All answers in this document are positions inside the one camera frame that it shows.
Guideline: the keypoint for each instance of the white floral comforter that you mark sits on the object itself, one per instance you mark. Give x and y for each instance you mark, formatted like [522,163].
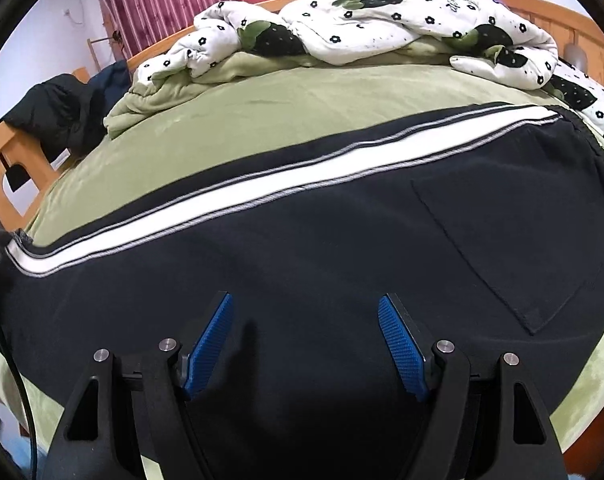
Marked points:
[480,37]

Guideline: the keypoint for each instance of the black jacket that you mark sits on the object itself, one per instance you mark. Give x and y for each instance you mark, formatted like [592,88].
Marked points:
[61,113]

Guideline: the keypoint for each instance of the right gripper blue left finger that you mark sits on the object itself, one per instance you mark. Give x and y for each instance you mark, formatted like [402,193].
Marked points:
[201,344]

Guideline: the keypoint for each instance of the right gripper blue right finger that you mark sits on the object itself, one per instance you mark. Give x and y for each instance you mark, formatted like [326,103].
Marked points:
[408,344]

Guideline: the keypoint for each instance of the wooden bed frame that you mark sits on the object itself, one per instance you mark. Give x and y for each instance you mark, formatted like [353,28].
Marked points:
[573,32]

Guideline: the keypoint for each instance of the wooden coat rack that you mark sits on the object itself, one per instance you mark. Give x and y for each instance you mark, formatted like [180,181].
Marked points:
[108,46]

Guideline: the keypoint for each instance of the navy blue garment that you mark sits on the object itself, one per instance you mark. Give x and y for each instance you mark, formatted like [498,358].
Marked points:
[112,83]

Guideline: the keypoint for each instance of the black pants with white stripe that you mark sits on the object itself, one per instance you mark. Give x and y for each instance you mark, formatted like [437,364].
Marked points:
[487,222]

